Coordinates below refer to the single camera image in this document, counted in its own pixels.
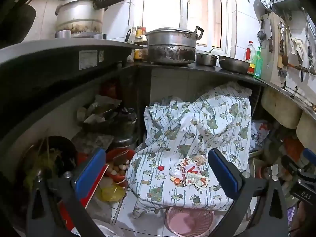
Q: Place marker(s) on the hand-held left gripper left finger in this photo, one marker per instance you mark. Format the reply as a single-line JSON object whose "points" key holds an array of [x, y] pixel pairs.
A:
{"points": [[90, 174]]}

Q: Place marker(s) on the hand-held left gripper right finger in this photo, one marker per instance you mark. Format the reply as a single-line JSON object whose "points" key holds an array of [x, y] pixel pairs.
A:
{"points": [[225, 175]]}

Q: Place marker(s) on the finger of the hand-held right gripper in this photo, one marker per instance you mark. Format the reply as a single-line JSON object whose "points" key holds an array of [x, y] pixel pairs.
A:
{"points": [[310, 153]]}

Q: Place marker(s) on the red and white snack wrapper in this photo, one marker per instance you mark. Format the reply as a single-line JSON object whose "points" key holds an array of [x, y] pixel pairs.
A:
{"points": [[189, 169]]}

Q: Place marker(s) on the orange bottle cap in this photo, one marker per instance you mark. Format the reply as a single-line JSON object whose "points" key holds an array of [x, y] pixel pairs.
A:
{"points": [[177, 180]]}

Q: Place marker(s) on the white tissue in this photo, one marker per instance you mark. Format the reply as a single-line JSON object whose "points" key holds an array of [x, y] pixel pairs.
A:
{"points": [[175, 171]]}

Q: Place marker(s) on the pink perforated plastic basket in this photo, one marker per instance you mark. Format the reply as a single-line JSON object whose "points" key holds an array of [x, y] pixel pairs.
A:
{"points": [[190, 223]]}

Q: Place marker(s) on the red flat box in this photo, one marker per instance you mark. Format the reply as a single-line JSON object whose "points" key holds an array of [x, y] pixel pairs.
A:
{"points": [[97, 180]]}

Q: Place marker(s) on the yellow plastic bag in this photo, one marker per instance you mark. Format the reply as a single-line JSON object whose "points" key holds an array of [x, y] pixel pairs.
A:
{"points": [[111, 193]]}

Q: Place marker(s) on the pile of eggs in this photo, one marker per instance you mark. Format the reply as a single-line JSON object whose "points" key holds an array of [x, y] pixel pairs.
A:
{"points": [[118, 168]]}

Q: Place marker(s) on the crumpled brown paper scrap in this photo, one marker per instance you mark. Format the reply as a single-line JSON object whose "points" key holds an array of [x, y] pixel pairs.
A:
{"points": [[197, 159]]}

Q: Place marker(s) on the red basin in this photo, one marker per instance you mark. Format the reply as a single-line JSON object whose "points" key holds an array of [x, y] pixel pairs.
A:
{"points": [[117, 154]]}

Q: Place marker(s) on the black pot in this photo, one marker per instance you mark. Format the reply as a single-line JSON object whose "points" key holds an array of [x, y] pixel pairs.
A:
{"points": [[65, 150]]}

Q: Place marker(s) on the green leafy vegetable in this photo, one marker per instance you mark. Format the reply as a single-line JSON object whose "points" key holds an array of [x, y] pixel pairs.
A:
{"points": [[44, 164]]}

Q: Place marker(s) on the white printed plastic bag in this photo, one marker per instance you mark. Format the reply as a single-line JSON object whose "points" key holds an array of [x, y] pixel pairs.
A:
{"points": [[259, 133]]}

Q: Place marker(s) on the cartoon printed cloth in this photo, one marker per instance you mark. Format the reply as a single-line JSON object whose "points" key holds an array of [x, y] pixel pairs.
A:
{"points": [[197, 128]]}

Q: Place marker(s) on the beige sink basin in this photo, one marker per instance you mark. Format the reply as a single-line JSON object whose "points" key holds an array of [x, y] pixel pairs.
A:
{"points": [[281, 106]]}

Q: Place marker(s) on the black kettle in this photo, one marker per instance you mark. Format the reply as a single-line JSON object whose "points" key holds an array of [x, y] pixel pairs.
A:
{"points": [[124, 123]]}

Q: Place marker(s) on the red bottle cap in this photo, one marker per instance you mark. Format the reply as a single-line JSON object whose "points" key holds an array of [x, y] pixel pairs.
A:
{"points": [[161, 167]]}

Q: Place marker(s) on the wooden spoon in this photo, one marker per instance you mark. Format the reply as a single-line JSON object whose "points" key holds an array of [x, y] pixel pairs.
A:
{"points": [[284, 58]]}

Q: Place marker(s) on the green dish soap bottle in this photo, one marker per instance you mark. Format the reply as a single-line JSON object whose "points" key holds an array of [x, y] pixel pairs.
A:
{"points": [[258, 65]]}

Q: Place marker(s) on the wooden cutting board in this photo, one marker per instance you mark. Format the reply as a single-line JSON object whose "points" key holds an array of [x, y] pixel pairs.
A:
{"points": [[274, 54]]}

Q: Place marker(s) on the white rag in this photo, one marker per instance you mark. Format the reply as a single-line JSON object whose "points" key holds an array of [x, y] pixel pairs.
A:
{"points": [[297, 45]]}

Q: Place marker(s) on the steel frying pan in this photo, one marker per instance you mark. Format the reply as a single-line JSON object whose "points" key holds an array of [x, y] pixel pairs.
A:
{"points": [[233, 65]]}

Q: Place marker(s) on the oil bottle with red cap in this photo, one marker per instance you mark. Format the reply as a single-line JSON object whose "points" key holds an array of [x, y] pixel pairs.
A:
{"points": [[250, 54]]}

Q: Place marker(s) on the small steel saucepan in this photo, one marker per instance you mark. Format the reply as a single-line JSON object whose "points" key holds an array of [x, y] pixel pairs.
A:
{"points": [[205, 58]]}

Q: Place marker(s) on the black gas stove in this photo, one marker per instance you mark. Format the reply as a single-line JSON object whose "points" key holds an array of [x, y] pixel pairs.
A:
{"points": [[49, 61]]}

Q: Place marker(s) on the black hanging ladle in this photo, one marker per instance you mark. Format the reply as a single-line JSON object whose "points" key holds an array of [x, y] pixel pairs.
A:
{"points": [[261, 35]]}

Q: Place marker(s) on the yellow label jar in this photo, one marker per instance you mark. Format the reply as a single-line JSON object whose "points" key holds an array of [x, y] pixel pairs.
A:
{"points": [[138, 54]]}

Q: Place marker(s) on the steel stockpot with lid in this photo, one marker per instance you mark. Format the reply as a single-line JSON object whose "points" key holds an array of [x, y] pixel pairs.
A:
{"points": [[170, 47]]}

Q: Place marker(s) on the dark sauce bottle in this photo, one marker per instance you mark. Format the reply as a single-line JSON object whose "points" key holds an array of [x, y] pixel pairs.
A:
{"points": [[139, 39]]}

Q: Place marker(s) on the large aluminium pressure cooker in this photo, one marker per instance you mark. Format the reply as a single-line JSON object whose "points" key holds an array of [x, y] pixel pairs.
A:
{"points": [[79, 14]]}

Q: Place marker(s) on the black wok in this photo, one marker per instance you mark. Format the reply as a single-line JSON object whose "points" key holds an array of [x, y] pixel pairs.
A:
{"points": [[24, 24]]}

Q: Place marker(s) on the window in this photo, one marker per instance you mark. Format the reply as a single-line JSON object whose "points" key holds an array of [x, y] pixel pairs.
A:
{"points": [[182, 12]]}

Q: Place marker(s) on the rusty utensil rail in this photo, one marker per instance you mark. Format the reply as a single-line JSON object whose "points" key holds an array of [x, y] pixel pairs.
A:
{"points": [[303, 69]]}

